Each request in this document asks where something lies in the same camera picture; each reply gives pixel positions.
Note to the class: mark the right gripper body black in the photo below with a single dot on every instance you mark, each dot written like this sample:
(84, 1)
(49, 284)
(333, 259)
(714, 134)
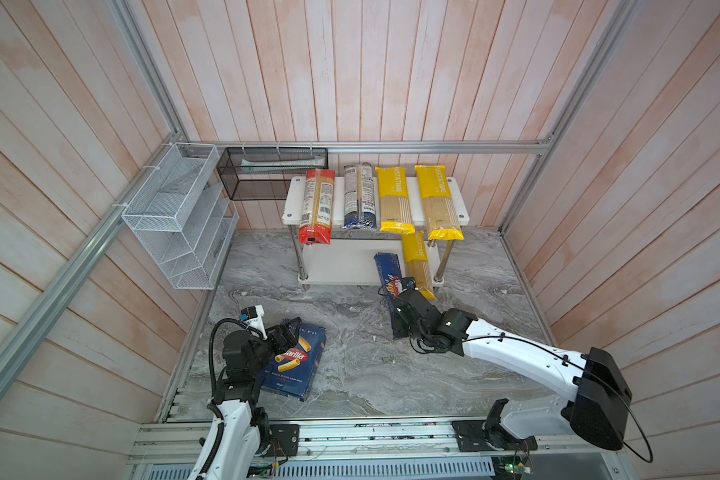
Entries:
(418, 335)

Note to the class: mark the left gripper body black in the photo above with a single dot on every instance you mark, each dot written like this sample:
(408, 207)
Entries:
(262, 354)

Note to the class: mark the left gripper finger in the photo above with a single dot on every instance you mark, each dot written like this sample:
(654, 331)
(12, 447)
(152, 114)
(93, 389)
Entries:
(277, 346)
(290, 333)

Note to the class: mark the blue Barilla rigatoni box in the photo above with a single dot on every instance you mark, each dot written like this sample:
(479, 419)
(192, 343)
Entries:
(291, 373)

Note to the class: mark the blue Barilla spaghetti box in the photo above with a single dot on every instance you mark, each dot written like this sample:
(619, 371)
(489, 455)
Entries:
(388, 268)

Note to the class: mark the yellow Pastatime spaghetti bag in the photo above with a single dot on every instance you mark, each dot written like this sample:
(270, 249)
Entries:
(437, 203)
(395, 211)
(416, 263)

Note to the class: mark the red-end spaghetti bag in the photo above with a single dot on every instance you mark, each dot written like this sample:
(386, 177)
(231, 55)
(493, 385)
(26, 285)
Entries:
(317, 209)

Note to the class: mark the blue-end spaghetti bag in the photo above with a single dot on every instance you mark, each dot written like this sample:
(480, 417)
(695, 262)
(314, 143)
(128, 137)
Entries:
(359, 197)

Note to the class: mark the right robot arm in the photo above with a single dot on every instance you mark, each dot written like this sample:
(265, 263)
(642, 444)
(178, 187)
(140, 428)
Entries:
(589, 395)

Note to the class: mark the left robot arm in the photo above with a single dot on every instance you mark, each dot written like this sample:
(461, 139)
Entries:
(240, 430)

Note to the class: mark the black mesh basket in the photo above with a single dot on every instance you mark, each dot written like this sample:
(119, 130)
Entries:
(264, 173)

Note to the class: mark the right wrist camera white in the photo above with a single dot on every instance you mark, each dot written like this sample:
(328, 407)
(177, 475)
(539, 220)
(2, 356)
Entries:
(404, 284)

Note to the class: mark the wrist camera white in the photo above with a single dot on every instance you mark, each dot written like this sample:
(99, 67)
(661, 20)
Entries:
(404, 284)
(252, 317)

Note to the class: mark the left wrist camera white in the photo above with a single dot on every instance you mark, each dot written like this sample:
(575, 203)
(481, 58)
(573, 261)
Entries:
(252, 317)

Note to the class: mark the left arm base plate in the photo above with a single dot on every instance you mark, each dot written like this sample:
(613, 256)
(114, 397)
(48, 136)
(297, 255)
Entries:
(278, 440)

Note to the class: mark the aluminium front rail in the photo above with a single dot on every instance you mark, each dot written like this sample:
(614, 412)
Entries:
(363, 438)

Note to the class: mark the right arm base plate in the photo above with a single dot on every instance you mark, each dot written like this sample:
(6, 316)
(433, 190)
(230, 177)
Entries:
(486, 435)

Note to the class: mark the white wire mesh organizer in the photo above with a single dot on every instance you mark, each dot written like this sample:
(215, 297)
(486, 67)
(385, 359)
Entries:
(182, 219)

